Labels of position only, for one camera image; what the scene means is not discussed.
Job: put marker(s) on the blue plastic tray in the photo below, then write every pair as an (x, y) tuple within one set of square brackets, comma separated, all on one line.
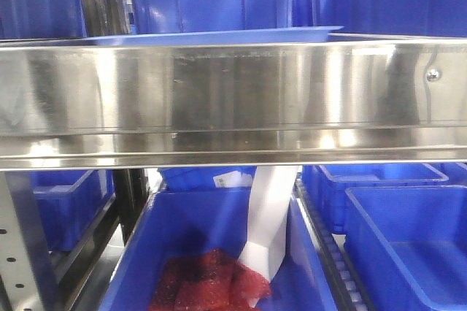
[(251, 36)]

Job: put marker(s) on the blue bin lower back centre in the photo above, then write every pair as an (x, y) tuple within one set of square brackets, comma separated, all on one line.
[(208, 177)]

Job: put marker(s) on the white plastic scoop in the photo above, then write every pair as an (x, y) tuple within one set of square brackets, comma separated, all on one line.
[(270, 196)]

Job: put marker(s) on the blue bin lower right back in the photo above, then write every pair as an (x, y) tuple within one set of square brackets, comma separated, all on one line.
[(326, 185)]

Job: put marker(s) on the red mesh bag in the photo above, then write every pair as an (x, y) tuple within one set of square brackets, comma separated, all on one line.
[(211, 281)]

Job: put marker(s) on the blue bin lower left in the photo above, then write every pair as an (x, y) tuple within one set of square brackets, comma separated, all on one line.
[(68, 202)]

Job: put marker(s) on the black roller track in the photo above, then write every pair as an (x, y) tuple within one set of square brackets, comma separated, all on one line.
[(345, 285)]

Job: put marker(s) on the blue bin lower right front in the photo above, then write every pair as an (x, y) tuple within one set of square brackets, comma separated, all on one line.
[(408, 245)]

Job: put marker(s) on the blue bin top left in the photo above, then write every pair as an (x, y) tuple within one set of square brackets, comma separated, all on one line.
[(40, 19)]

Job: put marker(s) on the stainless steel shelf rail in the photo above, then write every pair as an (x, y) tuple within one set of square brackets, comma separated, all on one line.
[(127, 102)]

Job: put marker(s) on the perforated steel shelf post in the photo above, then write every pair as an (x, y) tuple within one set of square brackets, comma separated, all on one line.
[(26, 269)]

